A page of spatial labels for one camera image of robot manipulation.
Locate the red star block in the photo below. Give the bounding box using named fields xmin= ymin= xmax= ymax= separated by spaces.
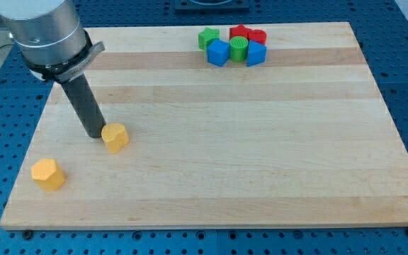
xmin=229 ymin=24 xmax=252 ymax=40

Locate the yellow hexagon block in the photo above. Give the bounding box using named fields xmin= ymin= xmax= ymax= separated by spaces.
xmin=31 ymin=159 xmax=66 ymax=191

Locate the yellow heart block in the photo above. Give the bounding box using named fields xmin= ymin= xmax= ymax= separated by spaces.
xmin=101 ymin=123 xmax=130 ymax=154

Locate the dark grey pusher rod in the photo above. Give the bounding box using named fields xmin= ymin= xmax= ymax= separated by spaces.
xmin=61 ymin=74 xmax=106 ymax=138

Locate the blue cube block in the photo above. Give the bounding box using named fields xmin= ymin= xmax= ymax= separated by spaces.
xmin=207 ymin=39 xmax=230 ymax=67

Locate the green cylinder block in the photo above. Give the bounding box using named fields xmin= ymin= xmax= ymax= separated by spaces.
xmin=229 ymin=36 xmax=249 ymax=62

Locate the blue pentagon block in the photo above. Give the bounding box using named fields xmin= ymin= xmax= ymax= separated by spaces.
xmin=246 ymin=40 xmax=267 ymax=67

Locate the wooden board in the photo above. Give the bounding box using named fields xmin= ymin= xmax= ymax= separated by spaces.
xmin=0 ymin=22 xmax=408 ymax=230

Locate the red cylinder block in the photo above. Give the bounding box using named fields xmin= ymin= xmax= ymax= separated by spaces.
xmin=248 ymin=29 xmax=267 ymax=45

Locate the green star block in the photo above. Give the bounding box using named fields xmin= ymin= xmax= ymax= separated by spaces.
xmin=198 ymin=27 xmax=220 ymax=50

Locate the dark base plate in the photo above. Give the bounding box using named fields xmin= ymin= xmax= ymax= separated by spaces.
xmin=173 ymin=0 xmax=250 ymax=13

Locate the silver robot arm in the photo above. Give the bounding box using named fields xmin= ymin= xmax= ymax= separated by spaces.
xmin=0 ymin=0 xmax=106 ymax=138

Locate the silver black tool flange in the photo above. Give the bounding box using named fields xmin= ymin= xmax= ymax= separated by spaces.
xmin=22 ymin=30 xmax=106 ymax=84

